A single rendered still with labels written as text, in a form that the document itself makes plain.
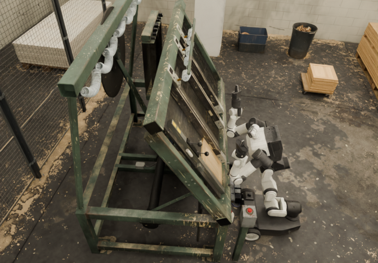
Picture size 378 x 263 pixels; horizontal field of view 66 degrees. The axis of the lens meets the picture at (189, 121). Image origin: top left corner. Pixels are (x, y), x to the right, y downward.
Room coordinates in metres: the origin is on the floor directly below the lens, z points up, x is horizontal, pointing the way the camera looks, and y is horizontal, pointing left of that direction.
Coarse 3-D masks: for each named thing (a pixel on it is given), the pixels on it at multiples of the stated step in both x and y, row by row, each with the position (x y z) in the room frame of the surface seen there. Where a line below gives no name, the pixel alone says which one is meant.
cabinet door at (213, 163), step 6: (204, 144) 1.89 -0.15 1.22; (204, 150) 1.82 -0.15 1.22; (210, 150) 1.92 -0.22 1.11; (204, 156) 1.75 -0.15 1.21; (210, 156) 1.85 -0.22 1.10; (216, 156) 1.95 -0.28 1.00; (210, 162) 1.78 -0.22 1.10; (216, 162) 1.87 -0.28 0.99; (210, 168) 1.70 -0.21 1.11; (216, 168) 1.80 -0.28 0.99; (216, 174) 1.73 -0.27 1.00
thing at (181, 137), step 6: (168, 126) 1.61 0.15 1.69; (174, 126) 1.61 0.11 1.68; (174, 132) 1.61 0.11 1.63; (180, 138) 1.61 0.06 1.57; (186, 138) 1.65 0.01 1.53; (186, 144) 1.60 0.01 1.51; (198, 162) 1.60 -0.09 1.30; (204, 162) 1.64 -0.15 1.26; (204, 168) 1.60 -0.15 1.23; (210, 174) 1.60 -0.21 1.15; (210, 180) 1.60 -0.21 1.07; (216, 180) 1.61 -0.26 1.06; (216, 186) 1.59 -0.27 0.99; (222, 186) 1.63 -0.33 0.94; (222, 192) 1.59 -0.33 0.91
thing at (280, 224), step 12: (252, 192) 2.10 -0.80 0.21; (252, 204) 1.94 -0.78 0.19; (288, 204) 1.85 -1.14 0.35; (300, 204) 1.87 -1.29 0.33; (264, 216) 1.81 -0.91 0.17; (276, 216) 1.81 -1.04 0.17; (288, 216) 1.81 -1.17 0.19; (252, 228) 1.65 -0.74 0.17; (264, 228) 1.66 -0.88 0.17; (276, 228) 1.67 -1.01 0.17; (288, 228) 1.67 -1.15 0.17
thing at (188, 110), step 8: (168, 72) 1.95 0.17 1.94; (176, 80) 1.98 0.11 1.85; (176, 88) 1.97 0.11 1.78; (176, 96) 1.97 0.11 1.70; (184, 96) 2.02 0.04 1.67; (184, 104) 1.97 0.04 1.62; (184, 112) 1.97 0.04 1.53; (192, 112) 1.97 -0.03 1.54; (192, 120) 1.96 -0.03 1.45; (200, 120) 2.01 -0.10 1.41; (200, 128) 1.96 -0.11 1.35; (208, 136) 1.96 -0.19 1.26; (216, 144) 2.00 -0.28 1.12; (216, 152) 1.96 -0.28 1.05; (224, 160) 1.95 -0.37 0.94
